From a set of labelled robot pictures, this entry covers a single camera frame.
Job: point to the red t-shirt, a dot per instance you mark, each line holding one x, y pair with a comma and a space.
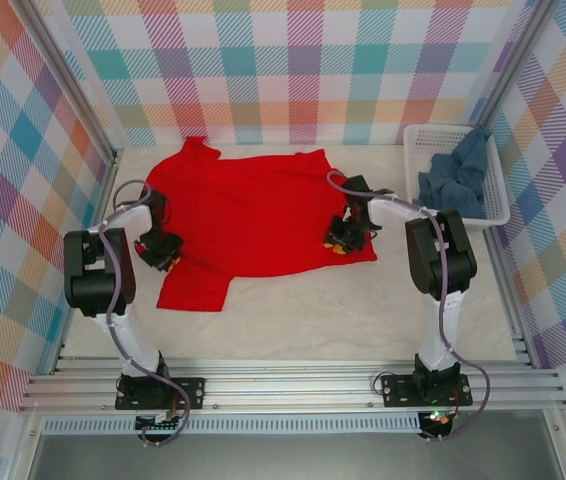
263, 215

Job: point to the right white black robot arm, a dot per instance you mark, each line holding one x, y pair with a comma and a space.
443, 260

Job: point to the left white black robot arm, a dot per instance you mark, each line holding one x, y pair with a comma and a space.
93, 285

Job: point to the blue t-shirt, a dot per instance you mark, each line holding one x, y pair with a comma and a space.
453, 190

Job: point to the white plastic basket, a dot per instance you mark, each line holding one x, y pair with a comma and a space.
428, 135

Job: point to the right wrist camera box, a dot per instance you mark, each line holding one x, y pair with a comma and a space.
347, 213

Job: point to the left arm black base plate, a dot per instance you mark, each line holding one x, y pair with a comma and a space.
193, 392

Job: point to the aluminium rail beam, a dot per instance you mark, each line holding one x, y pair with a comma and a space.
288, 387

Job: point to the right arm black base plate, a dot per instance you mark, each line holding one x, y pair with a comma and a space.
393, 392

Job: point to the aluminium frame post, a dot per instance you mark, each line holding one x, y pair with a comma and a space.
513, 50
69, 75

